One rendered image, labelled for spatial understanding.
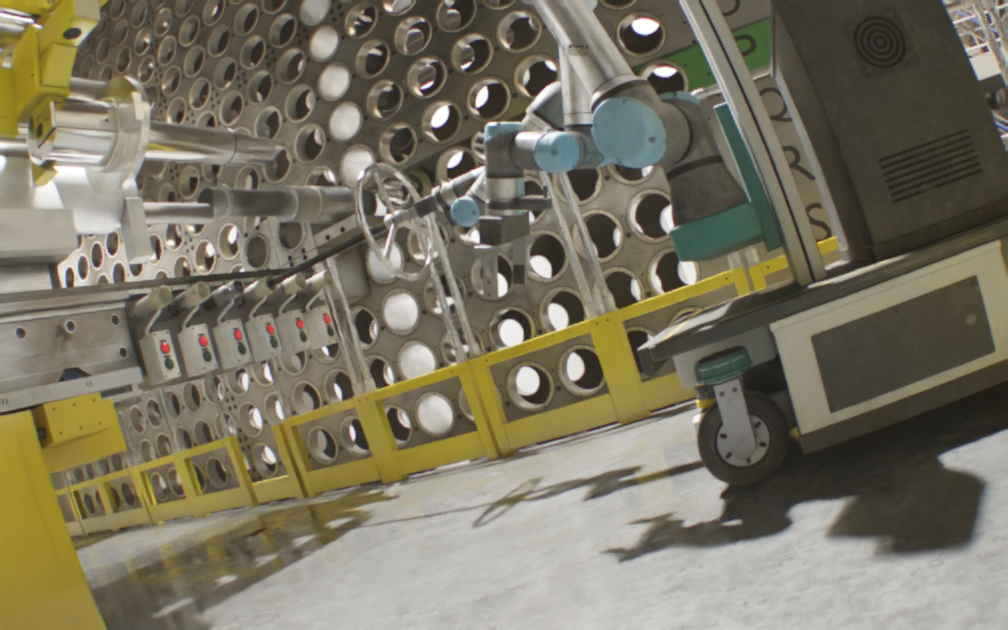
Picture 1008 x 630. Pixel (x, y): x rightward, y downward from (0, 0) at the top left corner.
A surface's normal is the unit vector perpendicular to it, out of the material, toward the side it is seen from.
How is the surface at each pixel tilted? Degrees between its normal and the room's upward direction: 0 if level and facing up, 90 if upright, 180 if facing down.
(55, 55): 133
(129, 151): 90
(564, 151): 114
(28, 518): 90
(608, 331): 90
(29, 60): 90
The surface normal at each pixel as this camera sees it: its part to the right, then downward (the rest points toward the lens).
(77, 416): 0.86, -0.31
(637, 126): -0.62, 0.32
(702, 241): -0.35, 0.07
